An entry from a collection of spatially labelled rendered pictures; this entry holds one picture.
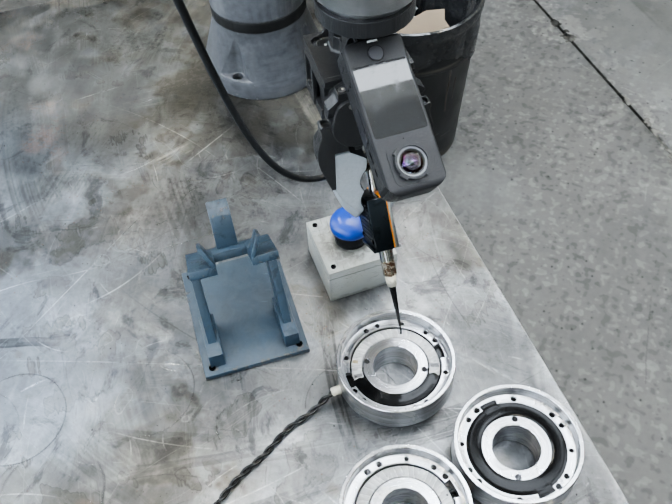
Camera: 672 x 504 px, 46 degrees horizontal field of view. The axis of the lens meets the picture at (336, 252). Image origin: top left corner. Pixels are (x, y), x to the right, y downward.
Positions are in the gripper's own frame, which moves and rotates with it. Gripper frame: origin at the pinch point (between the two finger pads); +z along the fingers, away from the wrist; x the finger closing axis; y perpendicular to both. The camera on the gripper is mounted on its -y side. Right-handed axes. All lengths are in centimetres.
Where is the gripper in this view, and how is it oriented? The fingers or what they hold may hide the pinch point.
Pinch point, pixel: (374, 207)
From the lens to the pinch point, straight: 69.5
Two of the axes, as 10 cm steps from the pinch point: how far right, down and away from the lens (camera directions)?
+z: 0.4, 6.2, 7.8
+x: -9.6, 2.5, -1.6
